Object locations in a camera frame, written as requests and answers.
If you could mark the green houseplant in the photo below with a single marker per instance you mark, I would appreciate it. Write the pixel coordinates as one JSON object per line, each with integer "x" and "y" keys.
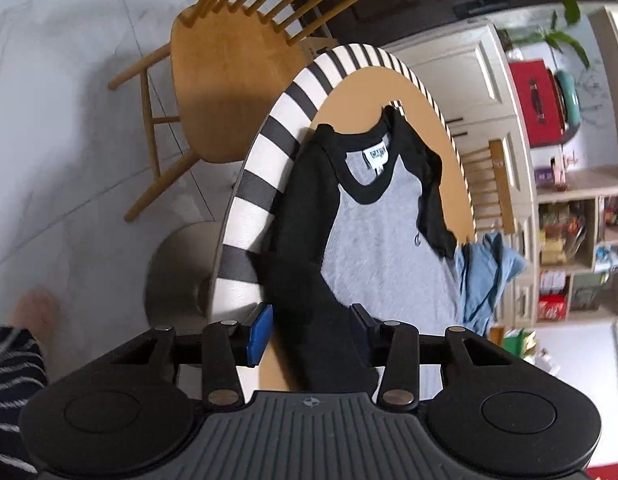
{"x": 564, "y": 35}

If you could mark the teal appliance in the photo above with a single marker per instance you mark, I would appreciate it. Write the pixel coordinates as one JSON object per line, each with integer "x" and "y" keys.
{"x": 570, "y": 97}

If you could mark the open shelf unit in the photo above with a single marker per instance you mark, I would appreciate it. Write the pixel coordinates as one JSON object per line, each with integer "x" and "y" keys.
{"x": 584, "y": 240}

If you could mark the person's bare foot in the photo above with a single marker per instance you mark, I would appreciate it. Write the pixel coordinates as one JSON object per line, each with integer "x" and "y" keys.
{"x": 34, "y": 310}

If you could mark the grey shirt with black sleeves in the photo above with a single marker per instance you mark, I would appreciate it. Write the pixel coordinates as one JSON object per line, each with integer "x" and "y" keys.
{"x": 379, "y": 240}

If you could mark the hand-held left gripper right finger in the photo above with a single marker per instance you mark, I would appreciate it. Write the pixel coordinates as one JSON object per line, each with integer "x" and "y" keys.
{"x": 359, "y": 327}

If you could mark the white panelled cabinet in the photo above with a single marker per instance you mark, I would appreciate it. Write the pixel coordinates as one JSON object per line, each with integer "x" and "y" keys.
{"x": 469, "y": 75}

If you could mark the blue garment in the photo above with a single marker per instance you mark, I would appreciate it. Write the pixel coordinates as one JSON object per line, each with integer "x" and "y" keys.
{"x": 481, "y": 280}

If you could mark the person's striped trouser leg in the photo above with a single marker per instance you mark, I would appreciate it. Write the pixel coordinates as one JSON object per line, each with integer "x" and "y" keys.
{"x": 11, "y": 390}

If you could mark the wooden spindle-back chair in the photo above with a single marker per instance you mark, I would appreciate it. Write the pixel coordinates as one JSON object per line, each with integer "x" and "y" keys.
{"x": 499, "y": 185}
{"x": 224, "y": 70}

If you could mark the red packet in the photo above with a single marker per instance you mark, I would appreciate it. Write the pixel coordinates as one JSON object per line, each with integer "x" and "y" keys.
{"x": 553, "y": 307}

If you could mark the red box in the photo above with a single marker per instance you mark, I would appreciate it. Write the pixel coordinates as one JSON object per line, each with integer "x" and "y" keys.
{"x": 536, "y": 102}

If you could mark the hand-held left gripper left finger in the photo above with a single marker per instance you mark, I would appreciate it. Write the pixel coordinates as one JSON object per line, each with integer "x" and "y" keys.
{"x": 259, "y": 335}

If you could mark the round wooden table striped rim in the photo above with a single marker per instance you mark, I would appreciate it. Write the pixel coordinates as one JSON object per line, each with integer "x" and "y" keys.
{"x": 261, "y": 160}

